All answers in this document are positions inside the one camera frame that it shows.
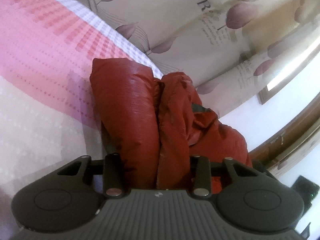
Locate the red puffer jacket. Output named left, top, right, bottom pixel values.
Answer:
left=89, top=59, right=252, bottom=190

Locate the brown wooden door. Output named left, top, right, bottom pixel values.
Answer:
left=249, top=95, right=319, bottom=178

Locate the pink checkered bed sheet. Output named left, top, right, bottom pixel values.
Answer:
left=1, top=0, right=162, bottom=239

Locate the beige leaf print curtain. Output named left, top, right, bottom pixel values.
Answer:
left=77, top=0, right=319, bottom=116

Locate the wooden window frame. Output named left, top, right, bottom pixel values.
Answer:
left=258, top=46, right=319, bottom=105

